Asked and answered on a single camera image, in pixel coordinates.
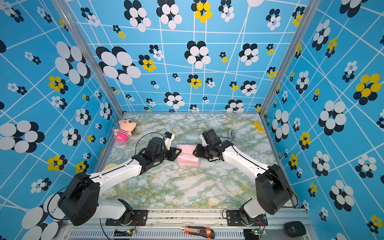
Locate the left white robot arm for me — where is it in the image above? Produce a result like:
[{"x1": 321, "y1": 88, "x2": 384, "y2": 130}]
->
[{"x1": 58, "y1": 132, "x2": 182, "y2": 226}]

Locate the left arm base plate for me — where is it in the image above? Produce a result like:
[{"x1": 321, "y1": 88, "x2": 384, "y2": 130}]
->
[{"x1": 106, "y1": 199, "x2": 149, "y2": 226}]

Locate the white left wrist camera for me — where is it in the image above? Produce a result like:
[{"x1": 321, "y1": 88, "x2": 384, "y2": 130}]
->
[{"x1": 164, "y1": 132, "x2": 175, "y2": 145}]

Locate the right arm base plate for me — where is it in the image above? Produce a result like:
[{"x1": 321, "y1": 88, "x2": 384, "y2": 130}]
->
[{"x1": 222, "y1": 207, "x2": 268, "y2": 228}]

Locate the purple wrapping paper sheet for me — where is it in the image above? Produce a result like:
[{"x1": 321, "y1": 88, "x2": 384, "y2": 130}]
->
[{"x1": 177, "y1": 145, "x2": 200, "y2": 167}]

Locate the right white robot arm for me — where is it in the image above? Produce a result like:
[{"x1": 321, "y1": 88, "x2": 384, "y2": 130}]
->
[{"x1": 193, "y1": 129, "x2": 296, "y2": 225}]

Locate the black computer mouse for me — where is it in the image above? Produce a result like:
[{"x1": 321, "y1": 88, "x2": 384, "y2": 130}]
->
[{"x1": 284, "y1": 221, "x2": 307, "y2": 238}]

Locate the yellow tape piece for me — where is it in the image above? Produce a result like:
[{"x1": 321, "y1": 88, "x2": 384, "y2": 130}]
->
[{"x1": 253, "y1": 121, "x2": 265, "y2": 132}]

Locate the red black utility knife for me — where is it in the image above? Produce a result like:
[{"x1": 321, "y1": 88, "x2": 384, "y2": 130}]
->
[{"x1": 181, "y1": 226, "x2": 216, "y2": 239}]

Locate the pink plush doll toy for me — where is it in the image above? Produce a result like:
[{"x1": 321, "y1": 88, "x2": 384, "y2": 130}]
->
[{"x1": 114, "y1": 119, "x2": 137, "y2": 142}]

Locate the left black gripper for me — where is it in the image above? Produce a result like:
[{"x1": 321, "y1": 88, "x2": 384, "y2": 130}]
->
[{"x1": 154, "y1": 146, "x2": 184, "y2": 165}]

